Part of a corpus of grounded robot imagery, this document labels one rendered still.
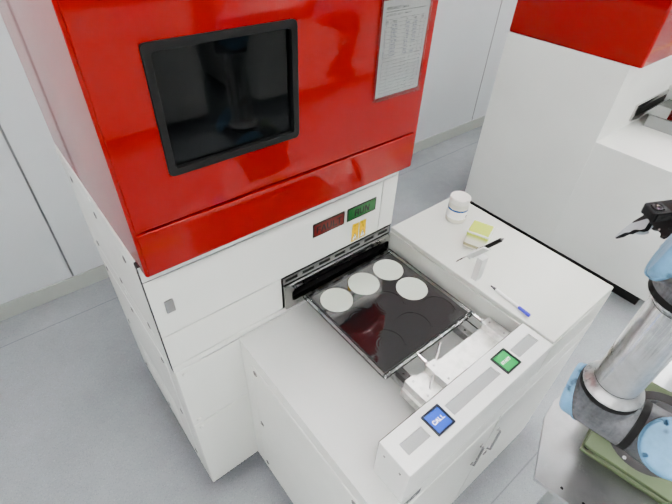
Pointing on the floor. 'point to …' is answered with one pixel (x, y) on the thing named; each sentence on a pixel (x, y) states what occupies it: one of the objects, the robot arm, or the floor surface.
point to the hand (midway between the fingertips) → (630, 256)
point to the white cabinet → (287, 435)
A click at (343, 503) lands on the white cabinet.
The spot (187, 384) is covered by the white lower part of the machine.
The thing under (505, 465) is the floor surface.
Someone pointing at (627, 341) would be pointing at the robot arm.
